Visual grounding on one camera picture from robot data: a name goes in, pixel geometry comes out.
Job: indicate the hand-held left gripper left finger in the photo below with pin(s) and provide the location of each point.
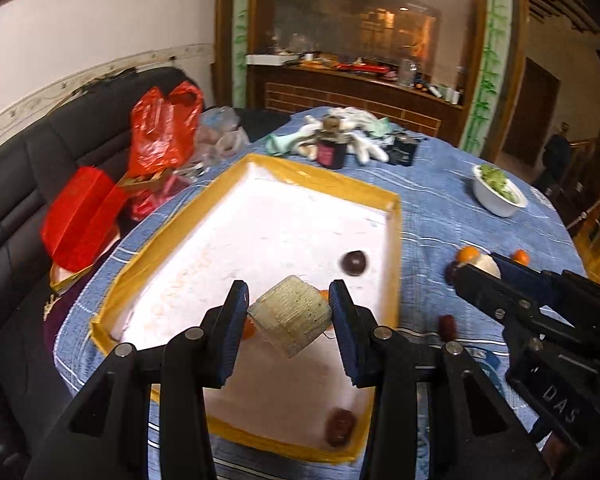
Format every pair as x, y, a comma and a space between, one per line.
232, 335

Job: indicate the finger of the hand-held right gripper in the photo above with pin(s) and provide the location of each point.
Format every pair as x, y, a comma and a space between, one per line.
520, 270
480, 287

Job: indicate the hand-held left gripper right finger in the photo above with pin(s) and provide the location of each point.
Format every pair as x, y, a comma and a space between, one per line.
344, 335

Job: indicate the dark purple passion fruit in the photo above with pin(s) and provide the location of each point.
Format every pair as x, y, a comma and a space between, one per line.
354, 262
451, 274

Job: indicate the twine cube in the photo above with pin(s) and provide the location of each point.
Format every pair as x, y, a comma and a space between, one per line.
290, 315

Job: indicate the yellow-edged white foam tray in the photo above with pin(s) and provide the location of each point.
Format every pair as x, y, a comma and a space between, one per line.
260, 230

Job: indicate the white bowl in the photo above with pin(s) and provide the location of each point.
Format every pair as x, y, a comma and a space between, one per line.
495, 203

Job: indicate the blue plaid tablecloth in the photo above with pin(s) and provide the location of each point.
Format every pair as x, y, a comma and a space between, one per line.
430, 220

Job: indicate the green lettuce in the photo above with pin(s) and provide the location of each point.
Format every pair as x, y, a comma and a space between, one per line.
495, 177

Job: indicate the brown wooden door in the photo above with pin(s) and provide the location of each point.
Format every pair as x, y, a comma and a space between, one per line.
530, 110

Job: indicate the black jar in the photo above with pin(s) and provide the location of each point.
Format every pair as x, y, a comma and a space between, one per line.
331, 152

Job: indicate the red gift bag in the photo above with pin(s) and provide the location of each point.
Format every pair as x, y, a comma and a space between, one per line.
80, 220

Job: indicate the mint green glove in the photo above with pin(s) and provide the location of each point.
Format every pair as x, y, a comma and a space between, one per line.
282, 144

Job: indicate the clear plastic bag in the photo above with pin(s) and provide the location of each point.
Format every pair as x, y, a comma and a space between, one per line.
220, 132

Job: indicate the red plastic bag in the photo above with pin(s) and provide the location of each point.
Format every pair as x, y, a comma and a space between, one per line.
162, 125

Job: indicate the clear glass pitcher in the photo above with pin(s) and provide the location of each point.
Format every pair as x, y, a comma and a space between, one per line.
408, 72

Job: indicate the wooden cabinet counter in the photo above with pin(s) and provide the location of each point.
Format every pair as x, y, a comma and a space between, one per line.
330, 92

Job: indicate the long red item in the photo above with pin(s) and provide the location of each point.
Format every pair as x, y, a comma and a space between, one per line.
365, 66

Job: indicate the black leather sofa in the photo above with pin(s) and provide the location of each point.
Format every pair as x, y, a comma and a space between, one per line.
40, 160

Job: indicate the white flat box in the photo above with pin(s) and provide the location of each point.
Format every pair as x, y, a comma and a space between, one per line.
267, 59

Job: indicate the wooden framed glass partition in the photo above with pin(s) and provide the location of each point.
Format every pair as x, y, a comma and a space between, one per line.
355, 10

